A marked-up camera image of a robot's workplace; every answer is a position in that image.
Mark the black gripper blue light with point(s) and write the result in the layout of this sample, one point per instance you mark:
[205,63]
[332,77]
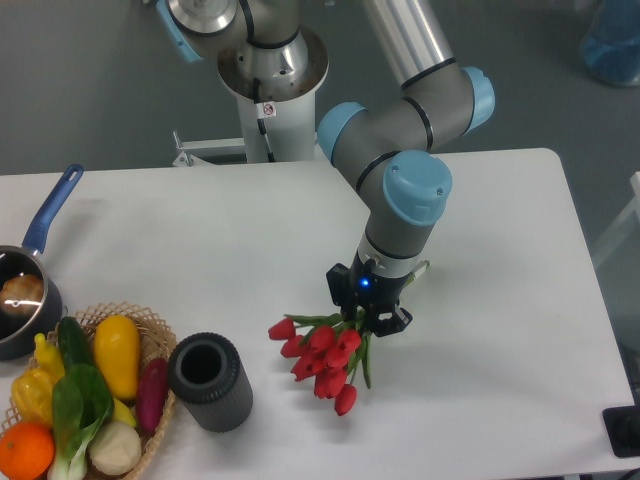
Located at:
[374,283]

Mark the red tulip bouquet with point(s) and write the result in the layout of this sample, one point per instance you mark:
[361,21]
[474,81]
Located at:
[330,351]

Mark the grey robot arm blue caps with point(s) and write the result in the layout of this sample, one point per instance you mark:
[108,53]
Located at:
[386,157]

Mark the dark grey ribbed vase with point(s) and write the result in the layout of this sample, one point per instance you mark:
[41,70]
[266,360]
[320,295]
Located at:
[206,374]

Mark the woven wicker basket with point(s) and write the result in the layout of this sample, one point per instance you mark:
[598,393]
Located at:
[157,341]

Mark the purple eggplant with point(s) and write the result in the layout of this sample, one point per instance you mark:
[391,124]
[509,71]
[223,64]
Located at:
[151,395]

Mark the yellow squash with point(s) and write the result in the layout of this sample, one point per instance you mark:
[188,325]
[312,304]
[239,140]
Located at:
[117,351]

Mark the black device at edge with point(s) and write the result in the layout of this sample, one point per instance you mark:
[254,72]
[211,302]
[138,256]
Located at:
[622,426]

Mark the beige garlic bulb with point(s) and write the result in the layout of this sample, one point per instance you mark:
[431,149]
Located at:
[116,449]

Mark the dark green cucumber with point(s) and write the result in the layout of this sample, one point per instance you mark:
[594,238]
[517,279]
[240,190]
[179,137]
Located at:
[73,344]

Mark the green bok choy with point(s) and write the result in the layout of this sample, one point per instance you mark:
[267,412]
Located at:
[81,403]

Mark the blue transparent container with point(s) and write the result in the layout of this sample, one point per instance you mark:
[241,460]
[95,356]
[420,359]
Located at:
[610,48]

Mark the brown bread in pan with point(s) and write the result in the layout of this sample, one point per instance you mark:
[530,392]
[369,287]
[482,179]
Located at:
[21,296]

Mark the yellow bell pepper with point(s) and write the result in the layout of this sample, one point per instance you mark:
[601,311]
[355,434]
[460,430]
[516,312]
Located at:
[32,395]

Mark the orange fruit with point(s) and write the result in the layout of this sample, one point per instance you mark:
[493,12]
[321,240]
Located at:
[27,450]

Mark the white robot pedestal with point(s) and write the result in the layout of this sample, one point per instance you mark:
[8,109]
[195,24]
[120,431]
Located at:
[275,93]

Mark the saucepan with blue handle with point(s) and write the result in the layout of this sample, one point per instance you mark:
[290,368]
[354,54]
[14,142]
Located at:
[17,333]

